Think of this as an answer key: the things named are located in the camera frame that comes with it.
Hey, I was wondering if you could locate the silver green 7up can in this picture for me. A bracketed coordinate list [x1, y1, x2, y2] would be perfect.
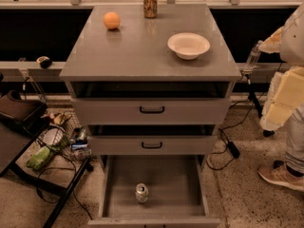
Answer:
[135, 183, 149, 204]

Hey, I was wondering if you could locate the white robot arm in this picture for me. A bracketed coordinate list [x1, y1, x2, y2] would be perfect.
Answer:
[259, 4, 304, 131]

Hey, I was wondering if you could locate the grey drawer cabinet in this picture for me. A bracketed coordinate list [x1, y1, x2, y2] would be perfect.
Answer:
[58, 3, 242, 163]

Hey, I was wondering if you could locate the grey top drawer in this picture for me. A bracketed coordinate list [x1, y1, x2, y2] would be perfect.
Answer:
[72, 82, 230, 125]

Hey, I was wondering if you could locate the grey drawer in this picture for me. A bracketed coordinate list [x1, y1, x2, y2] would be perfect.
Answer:
[88, 124, 217, 155]
[87, 156, 220, 228]
[72, 82, 230, 125]

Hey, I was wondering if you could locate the grey middle drawer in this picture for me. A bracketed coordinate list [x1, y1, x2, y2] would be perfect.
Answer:
[88, 124, 217, 155]

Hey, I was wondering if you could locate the grey bottom drawer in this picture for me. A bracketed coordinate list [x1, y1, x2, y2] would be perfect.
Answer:
[87, 156, 220, 228]

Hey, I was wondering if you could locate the tall brown patterned can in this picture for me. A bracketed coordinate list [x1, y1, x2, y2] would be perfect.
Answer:
[143, 0, 158, 18]

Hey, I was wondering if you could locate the white paper bowl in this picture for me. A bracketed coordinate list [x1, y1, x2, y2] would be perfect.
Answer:
[167, 32, 210, 60]

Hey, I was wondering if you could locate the orange fruit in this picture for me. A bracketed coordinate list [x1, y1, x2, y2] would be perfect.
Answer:
[104, 11, 121, 29]

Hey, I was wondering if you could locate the black side table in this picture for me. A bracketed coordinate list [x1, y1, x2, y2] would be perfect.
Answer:
[0, 110, 93, 228]

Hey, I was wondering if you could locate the clear plastic water bottle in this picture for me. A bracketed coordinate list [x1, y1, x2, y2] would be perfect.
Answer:
[243, 40, 262, 73]

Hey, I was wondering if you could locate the small black round device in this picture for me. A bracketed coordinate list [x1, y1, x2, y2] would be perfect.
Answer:
[36, 56, 52, 69]

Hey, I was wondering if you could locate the black tripod stand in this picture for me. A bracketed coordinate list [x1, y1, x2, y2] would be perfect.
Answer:
[240, 73, 276, 138]

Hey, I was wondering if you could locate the green chip bag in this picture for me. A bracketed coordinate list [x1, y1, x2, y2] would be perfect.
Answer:
[27, 145, 55, 171]

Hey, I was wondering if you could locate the dark brown bag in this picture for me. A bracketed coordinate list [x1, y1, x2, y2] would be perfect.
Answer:
[0, 90, 47, 124]

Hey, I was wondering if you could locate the grey trouser leg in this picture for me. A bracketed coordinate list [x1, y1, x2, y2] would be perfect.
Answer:
[285, 104, 304, 176]

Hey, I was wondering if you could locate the tan sneaker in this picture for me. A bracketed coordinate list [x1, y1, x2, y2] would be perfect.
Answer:
[257, 164, 304, 192]

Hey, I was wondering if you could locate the wire basket with snacks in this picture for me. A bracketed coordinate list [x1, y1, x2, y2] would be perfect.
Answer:
[38, 110, 92, 162]

